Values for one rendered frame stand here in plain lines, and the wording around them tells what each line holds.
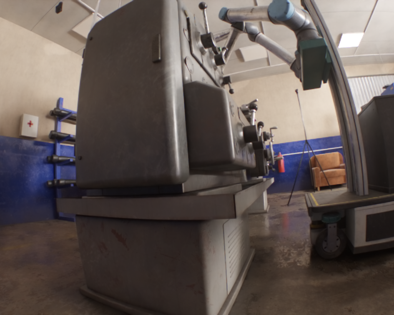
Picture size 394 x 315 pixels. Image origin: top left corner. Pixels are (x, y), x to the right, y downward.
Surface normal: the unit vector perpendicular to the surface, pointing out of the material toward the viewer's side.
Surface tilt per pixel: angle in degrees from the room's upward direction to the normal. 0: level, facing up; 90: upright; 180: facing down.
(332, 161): 99
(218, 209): 90
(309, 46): 90
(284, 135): 90
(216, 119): 90
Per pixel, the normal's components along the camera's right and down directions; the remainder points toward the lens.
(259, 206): -0.39, -0.07
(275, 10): -0.81, 0.05
